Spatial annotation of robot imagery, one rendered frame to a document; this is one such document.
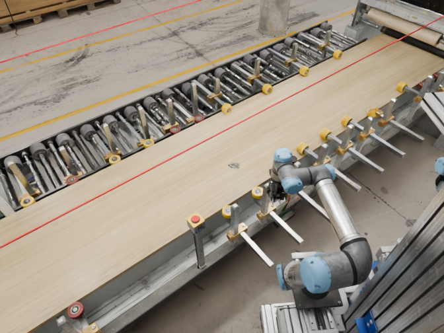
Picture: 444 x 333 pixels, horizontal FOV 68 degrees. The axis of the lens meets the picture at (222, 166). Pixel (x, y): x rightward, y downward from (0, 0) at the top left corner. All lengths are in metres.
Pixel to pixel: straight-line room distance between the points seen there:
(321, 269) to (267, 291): 1.75
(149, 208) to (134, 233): 0.19
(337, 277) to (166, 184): 1.44
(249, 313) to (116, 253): 1.21
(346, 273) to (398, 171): 2.86
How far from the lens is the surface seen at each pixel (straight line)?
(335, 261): 1.16
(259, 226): 2.29
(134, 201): 2.24
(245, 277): 2.88
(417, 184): 3.91
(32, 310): 2.09
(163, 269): 2.26
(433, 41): 4.02
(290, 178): 1.32
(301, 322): 1.79
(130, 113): 2.99
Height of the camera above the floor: 2.64
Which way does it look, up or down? 48 degrees down
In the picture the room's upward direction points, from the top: 1 degrees counter-clockwise
